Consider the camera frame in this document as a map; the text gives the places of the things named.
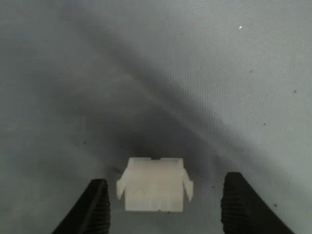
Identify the small white plastic terminal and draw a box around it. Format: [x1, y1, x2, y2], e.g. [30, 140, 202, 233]
[116, 157, 194, 212]

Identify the dark grey mat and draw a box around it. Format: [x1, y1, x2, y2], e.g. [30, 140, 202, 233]
[0, 0, 312, 234]

